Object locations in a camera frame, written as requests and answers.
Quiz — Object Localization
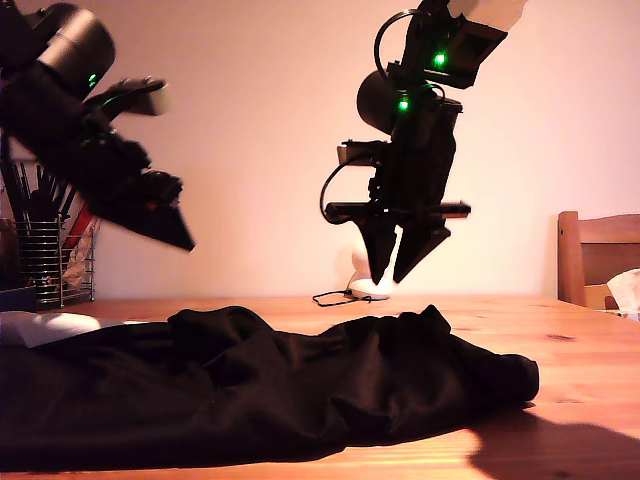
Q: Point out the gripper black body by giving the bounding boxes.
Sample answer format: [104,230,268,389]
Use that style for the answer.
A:
[324,144,472,226]

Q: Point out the black shorts with white stripes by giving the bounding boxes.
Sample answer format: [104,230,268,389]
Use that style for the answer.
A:
[0,304,541,474]

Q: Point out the red paper packet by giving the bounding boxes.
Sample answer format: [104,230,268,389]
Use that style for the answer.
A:
[64,209,97,250]

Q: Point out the clear plastic bag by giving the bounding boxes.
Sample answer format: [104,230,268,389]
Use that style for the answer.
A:
[64,243,96,290]

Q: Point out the wooden chair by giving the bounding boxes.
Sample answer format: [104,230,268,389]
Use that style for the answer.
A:
[556,211,640,311]

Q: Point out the dark brown jar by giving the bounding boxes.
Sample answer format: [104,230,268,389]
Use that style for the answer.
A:
[0,217,21,293]

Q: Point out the dark blue box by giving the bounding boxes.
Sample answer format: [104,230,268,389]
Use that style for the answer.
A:
[0,287,38,314]

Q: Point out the white tissue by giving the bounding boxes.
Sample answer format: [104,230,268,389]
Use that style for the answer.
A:
[605,268,640,314]

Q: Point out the patterned tissue box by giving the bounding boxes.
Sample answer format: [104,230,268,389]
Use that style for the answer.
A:
[598,308,640,324]

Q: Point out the white dome security camera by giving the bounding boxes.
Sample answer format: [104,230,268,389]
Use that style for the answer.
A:
[348,238,394,302]

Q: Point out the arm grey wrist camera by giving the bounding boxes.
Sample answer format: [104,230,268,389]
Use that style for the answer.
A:
[337,138,390,170]
[97,76,171,119]

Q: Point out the wrist camera black cable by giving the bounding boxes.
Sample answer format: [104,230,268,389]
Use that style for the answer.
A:
[319,158,382,227]

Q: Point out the thin black camera cable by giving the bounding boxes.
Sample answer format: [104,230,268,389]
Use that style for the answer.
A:
[312,291,375,307]

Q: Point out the metal wire utensil caddy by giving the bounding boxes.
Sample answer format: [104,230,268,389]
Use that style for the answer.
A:
[15,219,97,308]

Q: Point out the arm thin looped cable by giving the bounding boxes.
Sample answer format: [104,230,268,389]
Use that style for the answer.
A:
[374,8,419,81]

